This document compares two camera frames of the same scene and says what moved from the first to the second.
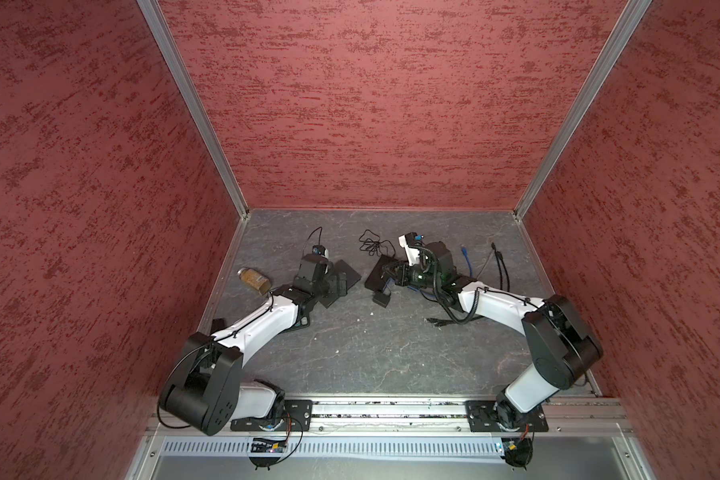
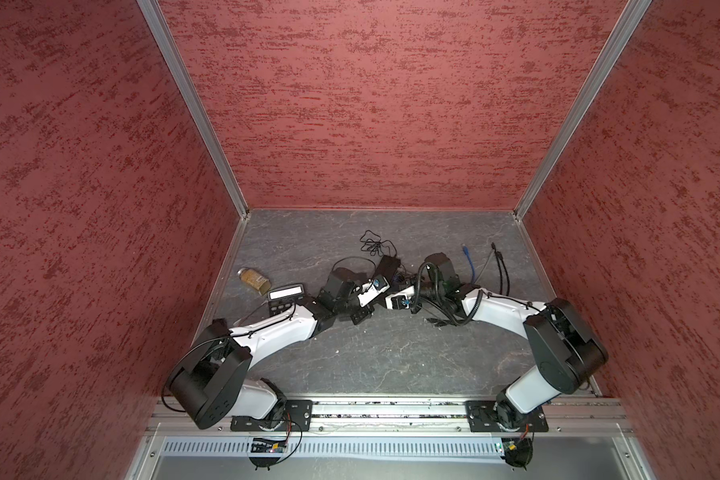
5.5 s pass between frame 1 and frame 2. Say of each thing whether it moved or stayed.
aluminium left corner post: stayed
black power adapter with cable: stayed
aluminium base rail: stayed
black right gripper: moved
